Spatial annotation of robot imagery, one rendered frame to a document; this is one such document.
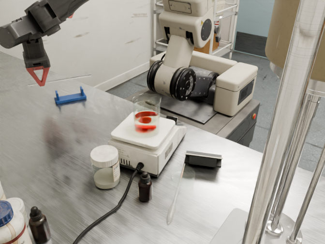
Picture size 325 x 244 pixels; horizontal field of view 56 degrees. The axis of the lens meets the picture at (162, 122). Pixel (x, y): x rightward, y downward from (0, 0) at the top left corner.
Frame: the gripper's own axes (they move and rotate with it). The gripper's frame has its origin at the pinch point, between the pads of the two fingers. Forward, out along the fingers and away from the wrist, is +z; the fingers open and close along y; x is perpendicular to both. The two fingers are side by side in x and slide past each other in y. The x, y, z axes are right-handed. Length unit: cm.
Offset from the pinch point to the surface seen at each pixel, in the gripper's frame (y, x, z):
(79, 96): 1.5, 10.6, 6.0
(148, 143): 45.1, 17.4, -2.1
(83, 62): -140, 39, 50
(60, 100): 2.5, 4.5, 6.0
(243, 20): -184, 229, 47
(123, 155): 41.5, 12.6, 2.5
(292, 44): 83, 10, -37
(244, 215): 65, 29, 6
